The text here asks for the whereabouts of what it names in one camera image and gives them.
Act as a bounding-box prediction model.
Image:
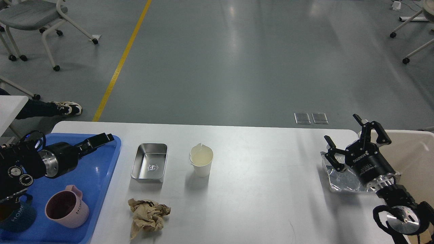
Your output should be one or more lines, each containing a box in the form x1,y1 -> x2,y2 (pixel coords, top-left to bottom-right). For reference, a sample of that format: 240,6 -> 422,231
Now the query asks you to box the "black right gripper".
323,114 -> 396,186

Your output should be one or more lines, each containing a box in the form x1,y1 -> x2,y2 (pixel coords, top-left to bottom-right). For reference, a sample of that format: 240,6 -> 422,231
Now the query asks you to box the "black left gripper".
38,133 -> 115,179

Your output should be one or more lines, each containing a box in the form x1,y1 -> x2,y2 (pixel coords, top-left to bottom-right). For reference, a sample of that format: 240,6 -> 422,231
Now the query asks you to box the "stainless steel rectangular tin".
131,143 -> 168,183

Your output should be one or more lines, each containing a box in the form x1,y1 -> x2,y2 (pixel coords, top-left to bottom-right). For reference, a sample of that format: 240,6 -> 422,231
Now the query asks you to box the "pink ribbed mug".
45,184 -> 90,228

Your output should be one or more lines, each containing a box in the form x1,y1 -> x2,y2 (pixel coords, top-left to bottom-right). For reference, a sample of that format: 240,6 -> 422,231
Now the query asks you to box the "dark blue HOME mug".
0,194 -> 37,232

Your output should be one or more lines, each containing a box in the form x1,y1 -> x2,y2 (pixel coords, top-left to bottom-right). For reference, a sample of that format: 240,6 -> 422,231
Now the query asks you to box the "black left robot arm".
0,131 -> 115,203

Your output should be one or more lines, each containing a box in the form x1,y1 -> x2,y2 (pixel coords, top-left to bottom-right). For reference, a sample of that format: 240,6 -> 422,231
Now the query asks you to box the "blue plastic tray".
0,136 -> 121,244

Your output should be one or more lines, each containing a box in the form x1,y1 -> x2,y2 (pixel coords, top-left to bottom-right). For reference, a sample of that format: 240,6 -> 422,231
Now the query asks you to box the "aluminium foil tray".
320,151 -> 375,193

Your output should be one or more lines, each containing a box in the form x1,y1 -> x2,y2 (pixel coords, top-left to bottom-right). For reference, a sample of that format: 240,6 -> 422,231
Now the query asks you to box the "right floor outlet plate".
312,113 -> 329,124

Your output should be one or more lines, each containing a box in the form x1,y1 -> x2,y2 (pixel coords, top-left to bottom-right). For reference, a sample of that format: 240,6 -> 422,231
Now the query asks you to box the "floor outlet plate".
294,113 -> 311,125
312,113 -> 329,124

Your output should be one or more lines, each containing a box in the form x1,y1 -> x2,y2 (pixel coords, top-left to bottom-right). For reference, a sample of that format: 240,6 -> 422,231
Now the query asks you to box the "beige plastic bin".
359,130 -> 434,244

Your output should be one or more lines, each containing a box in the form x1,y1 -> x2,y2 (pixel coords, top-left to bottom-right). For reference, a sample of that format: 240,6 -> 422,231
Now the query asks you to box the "left floor outlet plate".
294,113 -> 311,125

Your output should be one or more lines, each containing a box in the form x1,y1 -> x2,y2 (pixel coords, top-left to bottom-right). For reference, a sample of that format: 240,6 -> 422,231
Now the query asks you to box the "person in dark trousers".
16,99 -> 83,120

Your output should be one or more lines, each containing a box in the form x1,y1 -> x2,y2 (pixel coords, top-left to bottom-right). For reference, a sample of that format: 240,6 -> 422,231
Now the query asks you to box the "white side table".
0,95 -> 28,136

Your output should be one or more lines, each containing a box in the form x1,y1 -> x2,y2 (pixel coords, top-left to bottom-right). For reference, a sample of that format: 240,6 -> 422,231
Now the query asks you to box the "crumpled brown paper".
128,198 -> 172,240

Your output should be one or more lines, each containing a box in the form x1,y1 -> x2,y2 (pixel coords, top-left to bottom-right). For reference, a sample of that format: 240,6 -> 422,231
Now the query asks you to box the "white paper cup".
190,143 -> 214,177

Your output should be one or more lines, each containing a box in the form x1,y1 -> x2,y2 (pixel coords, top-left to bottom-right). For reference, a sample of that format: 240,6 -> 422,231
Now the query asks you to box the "grey office chair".
0,0 -> 100,72

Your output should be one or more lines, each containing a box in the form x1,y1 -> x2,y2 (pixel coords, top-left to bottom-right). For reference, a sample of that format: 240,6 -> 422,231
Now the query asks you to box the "white chair base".
389,0 -> 434,65

